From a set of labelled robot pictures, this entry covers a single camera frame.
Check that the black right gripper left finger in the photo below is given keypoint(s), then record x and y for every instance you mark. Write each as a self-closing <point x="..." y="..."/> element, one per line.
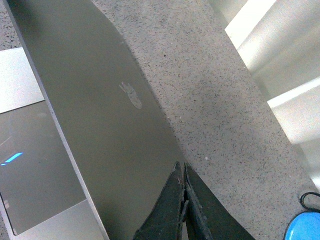
<point x="165" y="220"/>

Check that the white curtain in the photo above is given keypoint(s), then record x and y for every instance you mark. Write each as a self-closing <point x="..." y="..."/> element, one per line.
<point x="279" y="42"/>

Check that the grey laptop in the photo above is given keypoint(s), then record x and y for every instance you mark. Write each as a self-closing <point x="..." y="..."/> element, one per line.
<point x="115" y="130"/>

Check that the blue desk lamp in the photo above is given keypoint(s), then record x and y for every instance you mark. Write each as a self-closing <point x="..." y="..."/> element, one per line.
<point x="305" y="226"/>

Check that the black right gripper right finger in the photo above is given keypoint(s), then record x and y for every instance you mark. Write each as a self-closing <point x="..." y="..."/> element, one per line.
<point x="206" y="217"/>

